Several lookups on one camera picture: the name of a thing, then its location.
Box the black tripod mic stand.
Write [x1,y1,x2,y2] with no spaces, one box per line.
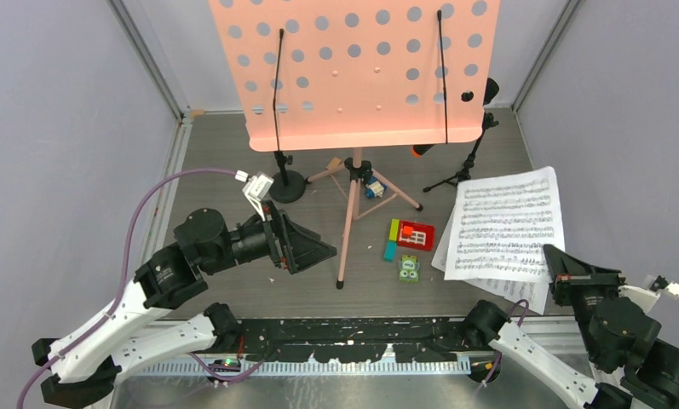
[423,112,499,193]

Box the sheet music page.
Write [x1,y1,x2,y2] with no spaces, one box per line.
[431,210,549,315]
[445,166,565,284]

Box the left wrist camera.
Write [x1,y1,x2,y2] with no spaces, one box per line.
[242,172,273,222]

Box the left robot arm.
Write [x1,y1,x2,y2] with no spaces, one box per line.
[32,200,337,408]

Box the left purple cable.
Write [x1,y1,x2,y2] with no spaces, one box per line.
[15,167,250,409]

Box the red window toy block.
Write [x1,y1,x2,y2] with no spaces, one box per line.
[396,220,435,251]

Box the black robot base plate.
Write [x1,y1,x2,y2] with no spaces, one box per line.
[204,317,494,364]

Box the black round base mic stand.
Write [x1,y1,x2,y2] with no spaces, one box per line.
[269,151,307,204]

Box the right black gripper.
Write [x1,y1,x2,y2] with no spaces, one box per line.
[540,242,626,360]

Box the pink music stand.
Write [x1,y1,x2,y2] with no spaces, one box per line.
[207,0,503,291]

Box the teal toy block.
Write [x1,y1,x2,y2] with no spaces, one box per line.
[383,240,397,262]

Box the lime green toy block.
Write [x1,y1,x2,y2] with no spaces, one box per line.
[388,219,400,242]

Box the green monster face block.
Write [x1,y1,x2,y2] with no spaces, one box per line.
[399,255,420,283]

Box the blue white toy car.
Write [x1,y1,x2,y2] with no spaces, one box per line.
[365,180,386,199]

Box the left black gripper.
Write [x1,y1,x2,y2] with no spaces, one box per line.
[205,199,339,274]

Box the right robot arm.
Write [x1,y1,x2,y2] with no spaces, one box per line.
[461,245,679,408]

